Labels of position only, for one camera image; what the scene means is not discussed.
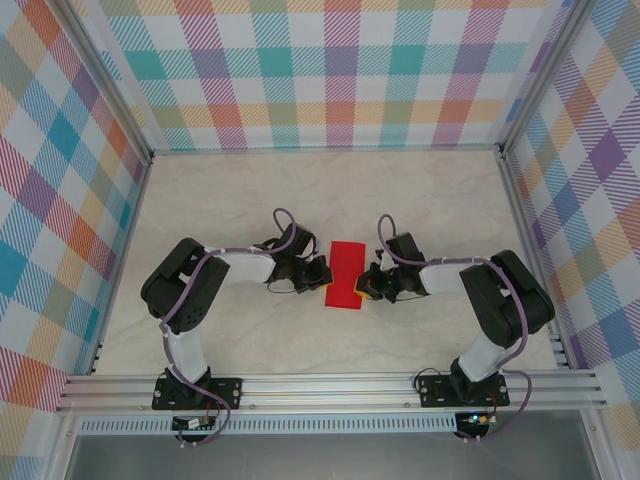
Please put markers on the red square paper sheet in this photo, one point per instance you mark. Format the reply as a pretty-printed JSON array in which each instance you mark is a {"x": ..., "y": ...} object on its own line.
[{"x": 345, "y": 270}]

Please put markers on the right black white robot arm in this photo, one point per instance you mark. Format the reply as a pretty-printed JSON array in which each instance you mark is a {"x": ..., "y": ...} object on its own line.
[{"x": 485, "y": 310}]

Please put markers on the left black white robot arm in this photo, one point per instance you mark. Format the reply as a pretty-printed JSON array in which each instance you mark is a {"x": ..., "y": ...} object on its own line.
[{"x": 195, "y": 310}]

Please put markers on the circuit board with green light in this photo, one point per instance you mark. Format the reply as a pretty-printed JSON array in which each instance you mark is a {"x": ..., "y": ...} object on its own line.
[{"x": 477, "y": 419}]

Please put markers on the grey metal panel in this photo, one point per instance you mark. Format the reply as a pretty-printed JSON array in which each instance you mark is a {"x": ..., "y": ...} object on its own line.
[{"x": 325, "y": 460}]

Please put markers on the small black circuit board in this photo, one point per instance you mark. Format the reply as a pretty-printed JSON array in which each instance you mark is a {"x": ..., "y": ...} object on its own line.
[{"x": 187, "y": 424}]

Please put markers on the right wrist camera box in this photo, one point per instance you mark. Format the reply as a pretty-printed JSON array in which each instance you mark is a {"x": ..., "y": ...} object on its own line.
[{"x": 383, "y": 255}]

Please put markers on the aluminium back rail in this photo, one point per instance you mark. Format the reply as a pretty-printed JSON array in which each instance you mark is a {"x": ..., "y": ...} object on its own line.
[{"x": 325, "y": 149}]

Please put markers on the aluminium mounting rail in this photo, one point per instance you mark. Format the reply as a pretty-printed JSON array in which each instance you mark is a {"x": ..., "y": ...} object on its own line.
[{"x": 325, "y": 392}]

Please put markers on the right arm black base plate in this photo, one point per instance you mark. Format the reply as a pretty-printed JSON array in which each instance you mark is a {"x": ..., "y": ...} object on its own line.
[{"x": 435, "y": 392}]

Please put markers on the aluminium side rail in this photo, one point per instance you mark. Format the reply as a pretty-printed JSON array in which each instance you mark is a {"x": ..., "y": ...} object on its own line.
[
  {"x": 120, "y": 260},
  {"x": 521, "y": 200}
]

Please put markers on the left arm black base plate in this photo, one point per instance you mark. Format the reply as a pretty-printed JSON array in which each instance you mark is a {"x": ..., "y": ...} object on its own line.
[{"x": 227, "y": 392}]

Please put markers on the slotted metal bracket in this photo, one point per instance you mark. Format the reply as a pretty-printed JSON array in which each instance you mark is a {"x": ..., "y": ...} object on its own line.
[
  {"x": 560, "y": 352},
  {"x": 98, "y": 357}
]

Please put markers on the aluminium frame post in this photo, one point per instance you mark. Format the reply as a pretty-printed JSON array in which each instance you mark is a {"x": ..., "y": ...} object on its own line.
[
  {"x": 542, "y": 75},
  {"x": 107, "y": 85}
]

